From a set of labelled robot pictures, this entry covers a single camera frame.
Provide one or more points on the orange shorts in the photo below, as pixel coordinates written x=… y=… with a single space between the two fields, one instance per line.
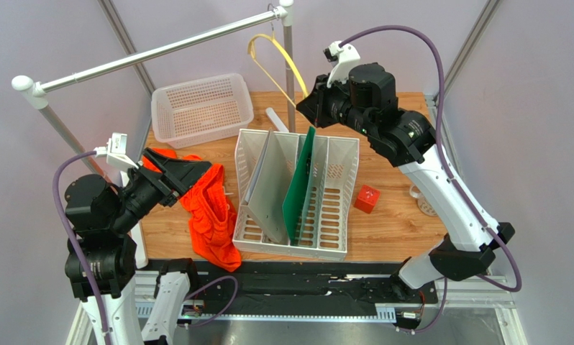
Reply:
x=209 y=217

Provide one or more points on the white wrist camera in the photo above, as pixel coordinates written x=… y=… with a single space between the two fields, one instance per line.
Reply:
x=115 y=152
x=343 y=57

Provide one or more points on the white patterned mug yellow inside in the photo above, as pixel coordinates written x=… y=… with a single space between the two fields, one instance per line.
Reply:
x=423 y=204

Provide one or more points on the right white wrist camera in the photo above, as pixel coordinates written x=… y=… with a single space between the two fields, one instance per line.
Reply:
x=343 y=57

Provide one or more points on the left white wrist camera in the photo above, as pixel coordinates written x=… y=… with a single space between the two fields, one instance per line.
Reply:
x=115 y=152

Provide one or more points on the white perforated plastic basket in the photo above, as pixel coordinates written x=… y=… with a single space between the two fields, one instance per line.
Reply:
x=200 y=111

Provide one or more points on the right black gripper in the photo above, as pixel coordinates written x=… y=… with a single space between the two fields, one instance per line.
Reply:
x=323 y=106

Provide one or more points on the white plastic file organizer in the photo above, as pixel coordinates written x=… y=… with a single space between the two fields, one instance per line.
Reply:
x=322 y=228

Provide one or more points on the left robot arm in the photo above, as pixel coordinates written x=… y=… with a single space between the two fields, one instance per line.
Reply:
x=98 y=217

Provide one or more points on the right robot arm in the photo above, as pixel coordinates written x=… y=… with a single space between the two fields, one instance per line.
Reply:
x=467 y=250

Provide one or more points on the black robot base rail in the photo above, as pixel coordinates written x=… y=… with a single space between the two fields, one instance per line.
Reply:
x=352 y=292

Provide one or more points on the grey folder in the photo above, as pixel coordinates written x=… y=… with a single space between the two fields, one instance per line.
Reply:
x=269 y=183

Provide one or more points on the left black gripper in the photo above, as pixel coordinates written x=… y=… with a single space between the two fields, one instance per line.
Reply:
x=178 y=175

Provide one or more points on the small red cube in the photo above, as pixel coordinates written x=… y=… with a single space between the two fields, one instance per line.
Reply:
x=367 y=199

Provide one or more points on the white metal clothes rack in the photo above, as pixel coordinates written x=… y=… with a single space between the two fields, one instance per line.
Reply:
x=35 y=93

